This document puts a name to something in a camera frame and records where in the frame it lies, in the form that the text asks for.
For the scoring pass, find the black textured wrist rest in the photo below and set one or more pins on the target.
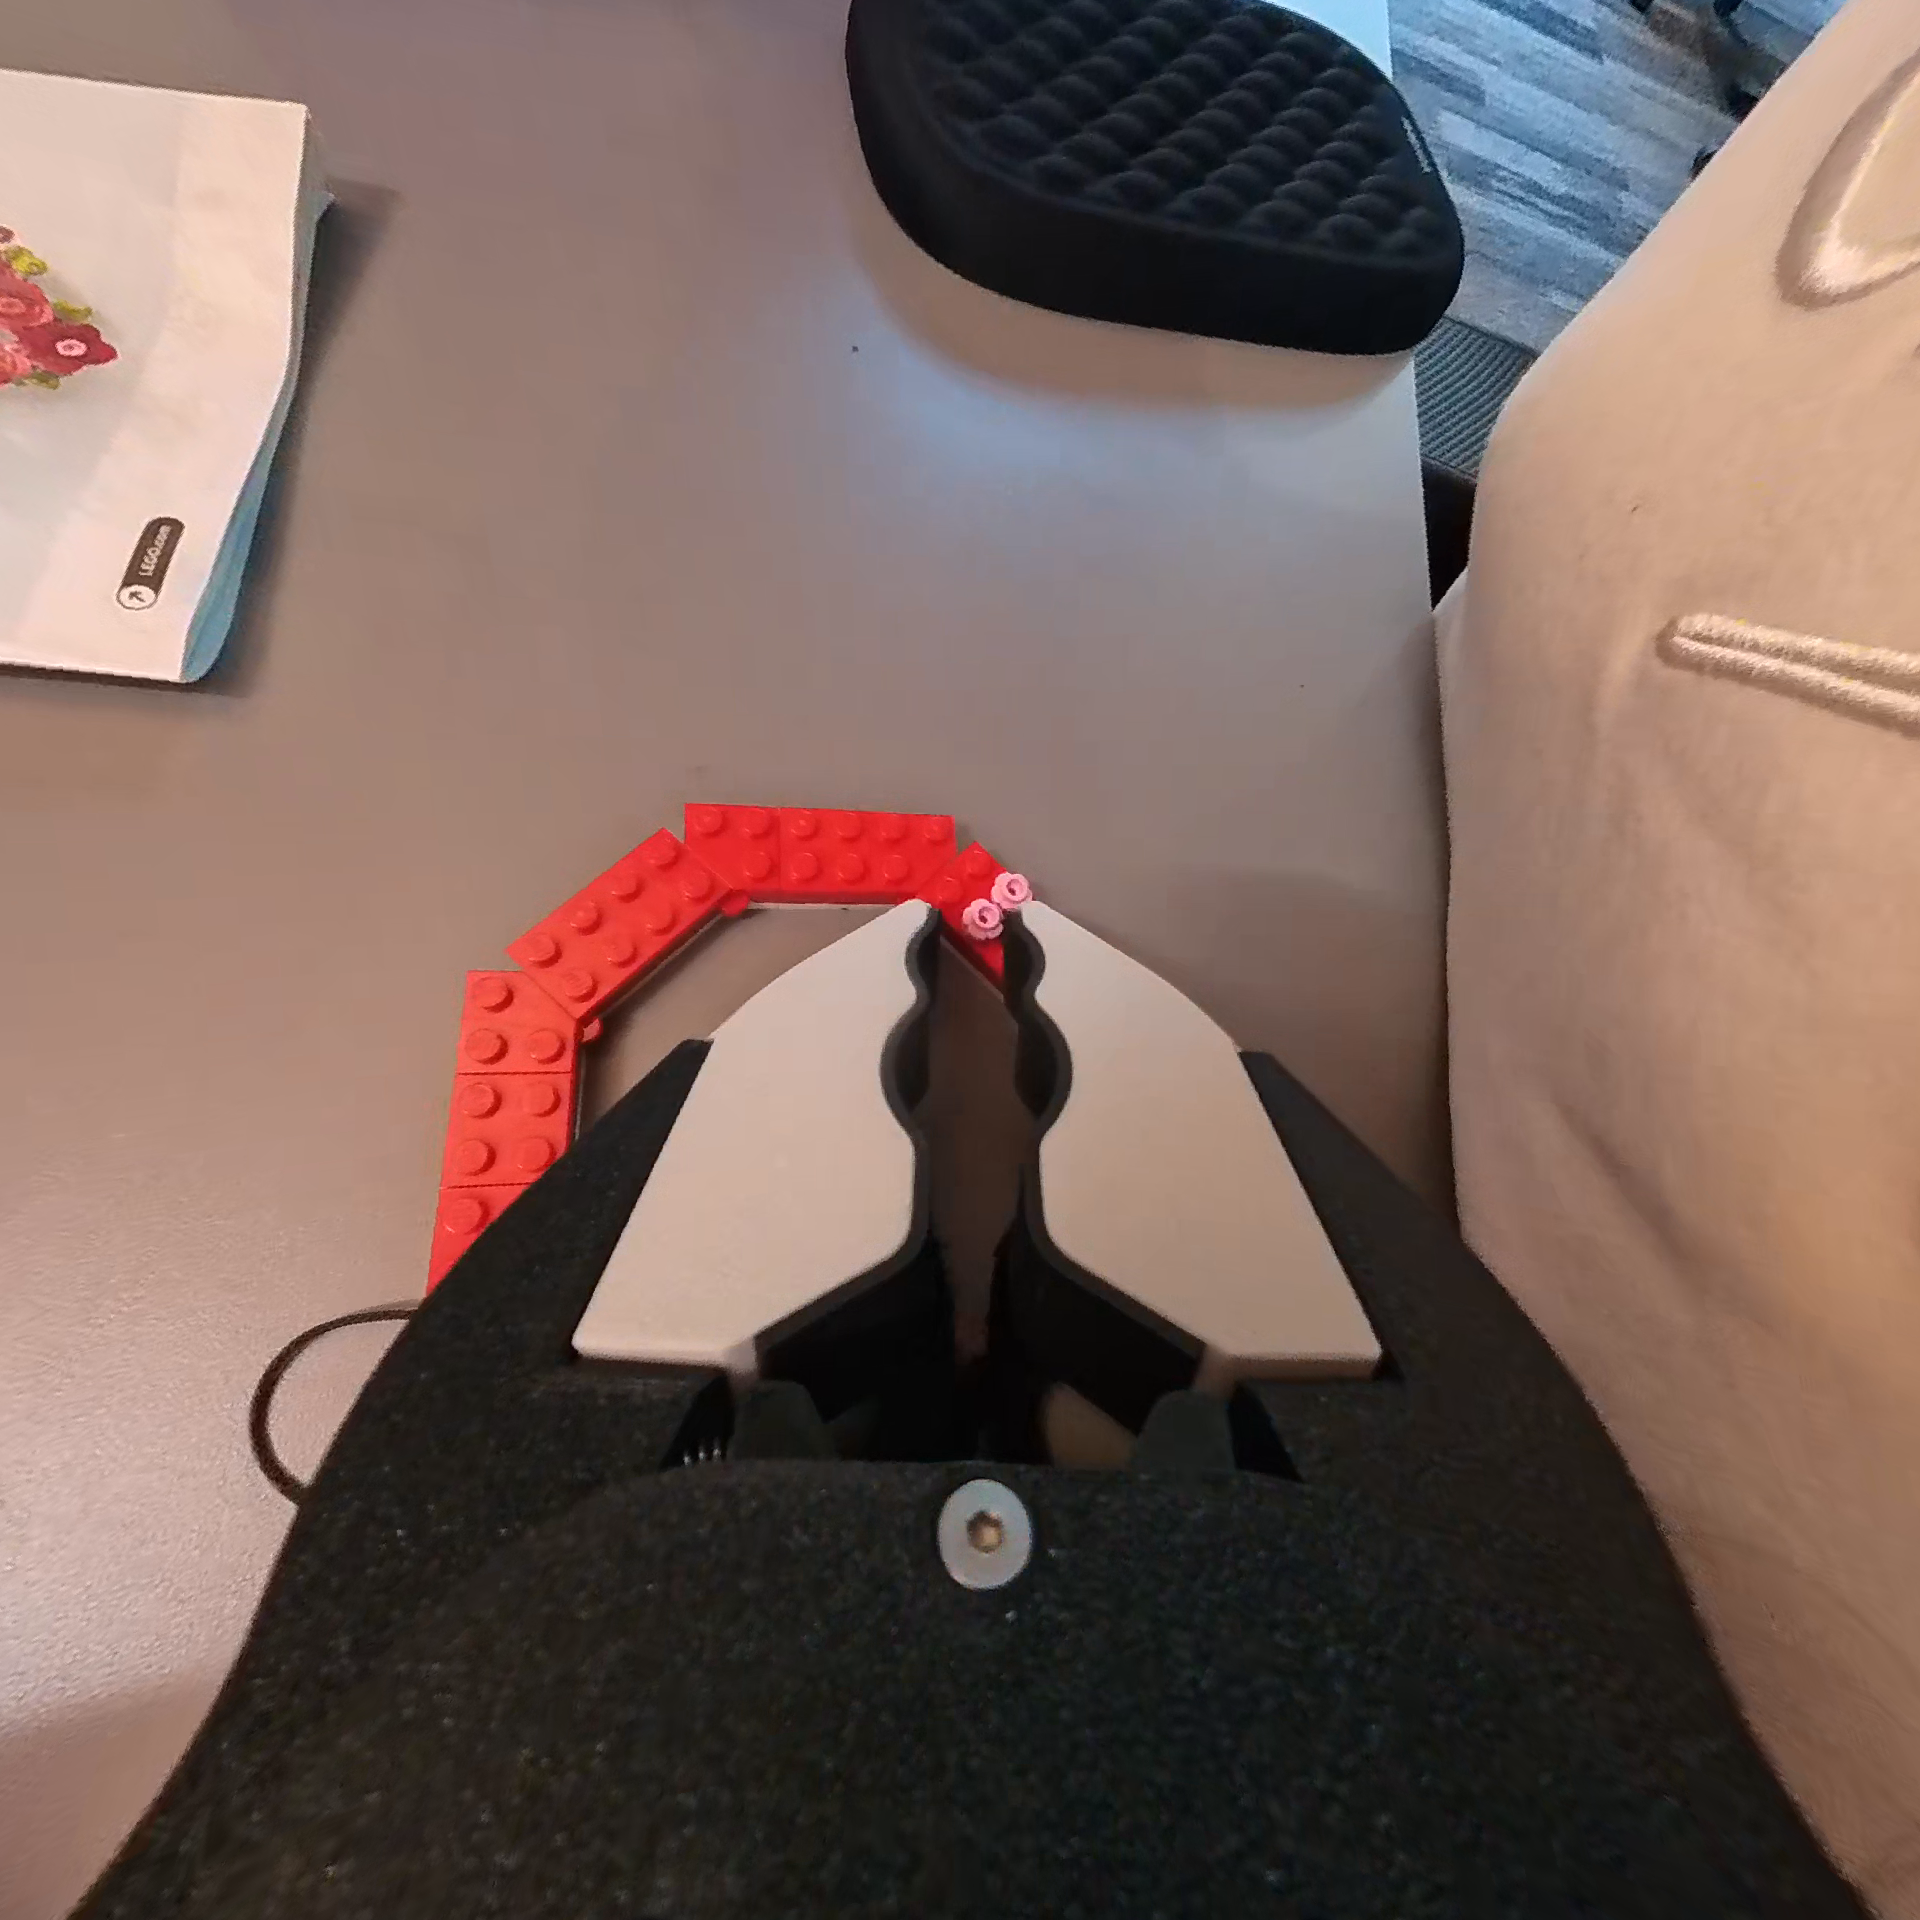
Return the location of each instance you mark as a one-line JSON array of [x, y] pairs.
[[1154, 151]]

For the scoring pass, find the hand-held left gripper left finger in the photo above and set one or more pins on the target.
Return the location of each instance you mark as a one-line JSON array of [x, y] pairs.
[[765, 1154]]

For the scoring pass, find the grey desk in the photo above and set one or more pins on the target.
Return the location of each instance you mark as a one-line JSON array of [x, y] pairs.
[[750, 600]]

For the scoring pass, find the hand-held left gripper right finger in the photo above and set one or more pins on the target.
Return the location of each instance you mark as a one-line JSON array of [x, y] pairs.
[[1200, 1184]]

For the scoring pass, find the red brick heart frame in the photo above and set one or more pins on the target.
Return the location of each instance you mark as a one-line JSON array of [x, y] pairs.
[[601, 930]]

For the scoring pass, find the person's beige sweatshirt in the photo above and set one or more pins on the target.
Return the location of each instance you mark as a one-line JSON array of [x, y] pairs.
[[1724, 900]]

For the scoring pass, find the cluster of pink flower studs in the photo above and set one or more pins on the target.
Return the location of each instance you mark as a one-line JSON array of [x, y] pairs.
[[983, 915]]

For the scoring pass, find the white heart print instruction booklet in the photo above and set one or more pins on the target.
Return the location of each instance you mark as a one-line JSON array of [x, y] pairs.
[[134, 451]]

